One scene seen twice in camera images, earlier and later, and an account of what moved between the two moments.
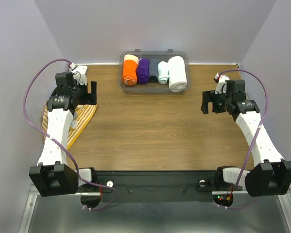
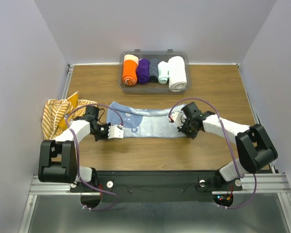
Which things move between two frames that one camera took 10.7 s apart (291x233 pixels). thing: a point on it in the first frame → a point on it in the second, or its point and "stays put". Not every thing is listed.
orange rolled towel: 130,65 stays put
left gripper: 89,98 → 105,137
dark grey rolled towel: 153,70 stays put
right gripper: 209,96 → 181,128
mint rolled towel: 163,72 stays put
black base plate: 156,186 stays put
